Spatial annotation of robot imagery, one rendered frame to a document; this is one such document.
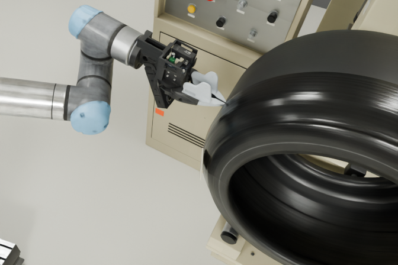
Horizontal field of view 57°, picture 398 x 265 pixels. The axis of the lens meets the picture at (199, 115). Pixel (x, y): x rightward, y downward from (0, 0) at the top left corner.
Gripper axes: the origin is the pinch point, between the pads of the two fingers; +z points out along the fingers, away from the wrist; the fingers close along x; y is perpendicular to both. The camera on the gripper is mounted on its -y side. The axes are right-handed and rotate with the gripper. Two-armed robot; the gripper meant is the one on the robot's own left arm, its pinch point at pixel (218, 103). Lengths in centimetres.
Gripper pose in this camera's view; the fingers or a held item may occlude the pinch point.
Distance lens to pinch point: 76.3
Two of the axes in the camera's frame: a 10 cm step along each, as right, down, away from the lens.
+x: 4.3, -6.5, 6.2
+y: 2.4, -5.9, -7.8
